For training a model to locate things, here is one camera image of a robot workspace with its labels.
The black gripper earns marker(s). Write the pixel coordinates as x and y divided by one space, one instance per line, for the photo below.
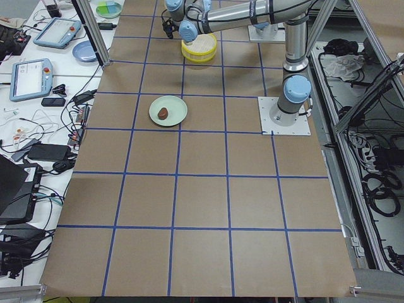
189 40

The yellow steamer basket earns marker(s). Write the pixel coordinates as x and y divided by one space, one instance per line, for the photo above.
202 49

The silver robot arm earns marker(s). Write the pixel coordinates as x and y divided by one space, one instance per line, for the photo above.
194 18

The green bowl with sponges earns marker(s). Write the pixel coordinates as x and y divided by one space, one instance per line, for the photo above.
108 9

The black power adapter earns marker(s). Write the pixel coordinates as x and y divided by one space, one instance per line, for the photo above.
106 26

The light green plate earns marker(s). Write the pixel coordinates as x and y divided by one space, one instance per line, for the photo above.
177 109

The dark brown bun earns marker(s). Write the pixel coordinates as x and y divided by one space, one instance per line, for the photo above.
163 113

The blue plate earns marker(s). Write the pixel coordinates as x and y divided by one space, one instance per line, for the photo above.
84 52

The blue teach pendant far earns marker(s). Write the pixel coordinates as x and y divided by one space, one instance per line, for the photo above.
58 33

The blue teach pendant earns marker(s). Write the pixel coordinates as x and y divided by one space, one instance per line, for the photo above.
58 33
31 79

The blue teach pendant near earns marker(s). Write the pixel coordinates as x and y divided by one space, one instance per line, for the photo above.
31 79

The white crumpled cloth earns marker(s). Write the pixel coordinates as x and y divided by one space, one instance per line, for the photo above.
345 67

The black laptop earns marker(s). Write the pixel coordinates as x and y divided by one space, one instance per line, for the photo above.
19 185

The aluminium frame post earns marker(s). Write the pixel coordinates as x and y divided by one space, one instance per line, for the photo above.
85 13

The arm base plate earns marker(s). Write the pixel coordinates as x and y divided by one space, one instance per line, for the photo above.
274 34
275 122

